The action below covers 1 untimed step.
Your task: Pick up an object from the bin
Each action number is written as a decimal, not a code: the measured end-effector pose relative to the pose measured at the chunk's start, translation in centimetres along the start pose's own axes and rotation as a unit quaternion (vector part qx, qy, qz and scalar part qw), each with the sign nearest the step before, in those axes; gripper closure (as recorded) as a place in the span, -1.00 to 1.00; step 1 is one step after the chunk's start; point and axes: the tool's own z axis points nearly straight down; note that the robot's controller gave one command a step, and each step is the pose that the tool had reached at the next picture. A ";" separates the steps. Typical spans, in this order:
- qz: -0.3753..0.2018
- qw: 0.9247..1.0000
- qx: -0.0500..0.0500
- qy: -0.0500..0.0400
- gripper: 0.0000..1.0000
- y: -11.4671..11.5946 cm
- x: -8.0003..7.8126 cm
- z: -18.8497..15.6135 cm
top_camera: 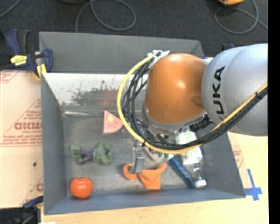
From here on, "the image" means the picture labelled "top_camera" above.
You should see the pink triangular toy slice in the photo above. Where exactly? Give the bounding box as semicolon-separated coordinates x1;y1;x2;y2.
102;110;124;134

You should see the black cylinder on white bracket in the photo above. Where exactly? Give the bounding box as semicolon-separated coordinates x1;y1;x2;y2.
190;118;212;131

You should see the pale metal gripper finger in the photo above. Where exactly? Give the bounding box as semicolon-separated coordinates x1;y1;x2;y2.
131;146;146;175

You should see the red toy tomato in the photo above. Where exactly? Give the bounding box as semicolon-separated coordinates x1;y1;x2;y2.
69;177;94;199

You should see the grey metal bin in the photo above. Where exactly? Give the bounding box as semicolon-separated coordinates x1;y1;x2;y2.
39;31;246;216

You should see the blue plastic stick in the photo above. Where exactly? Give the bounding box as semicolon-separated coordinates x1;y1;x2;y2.
167;154;195;189

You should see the clear plastic bottle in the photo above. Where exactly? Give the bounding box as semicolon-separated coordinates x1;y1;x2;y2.
175;129;208;189

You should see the orange cloth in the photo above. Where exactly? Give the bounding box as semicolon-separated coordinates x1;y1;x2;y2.
123;162;168;191

